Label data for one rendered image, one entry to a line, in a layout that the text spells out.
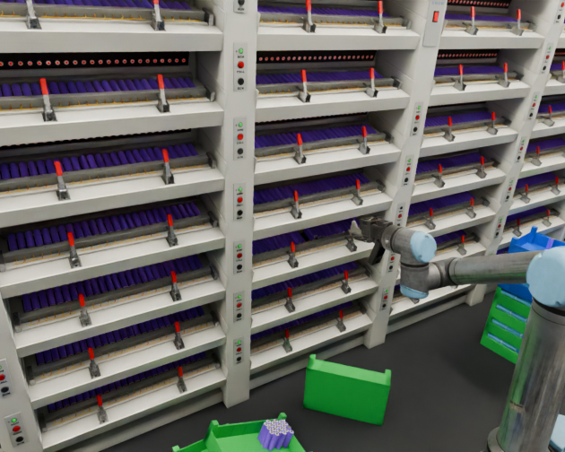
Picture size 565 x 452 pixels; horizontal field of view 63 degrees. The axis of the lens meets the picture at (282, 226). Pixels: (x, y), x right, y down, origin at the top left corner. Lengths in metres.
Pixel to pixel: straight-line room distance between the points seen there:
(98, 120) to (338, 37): 0.72
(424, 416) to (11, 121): 1.66
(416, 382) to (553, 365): 0.96
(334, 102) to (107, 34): 0.68
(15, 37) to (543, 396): 1.38
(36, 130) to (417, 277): 1.14
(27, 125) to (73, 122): 0.10
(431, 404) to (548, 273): 1.04
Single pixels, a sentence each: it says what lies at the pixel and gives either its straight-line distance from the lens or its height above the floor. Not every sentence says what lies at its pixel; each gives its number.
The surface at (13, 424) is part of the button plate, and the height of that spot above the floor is 0.29.
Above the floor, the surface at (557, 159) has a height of 0.74.
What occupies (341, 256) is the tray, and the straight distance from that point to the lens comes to 1.74.
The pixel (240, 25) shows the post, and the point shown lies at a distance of 1.28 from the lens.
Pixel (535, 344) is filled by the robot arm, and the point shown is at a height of 0.74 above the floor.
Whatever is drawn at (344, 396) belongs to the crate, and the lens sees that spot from 1.81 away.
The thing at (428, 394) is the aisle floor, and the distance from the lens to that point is 2.05.
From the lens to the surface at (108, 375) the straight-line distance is 1.56.
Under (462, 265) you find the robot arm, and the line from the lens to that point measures 1.54.
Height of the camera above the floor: 1.39
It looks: 26 degrees down
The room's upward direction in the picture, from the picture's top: 3 degrees clockwise
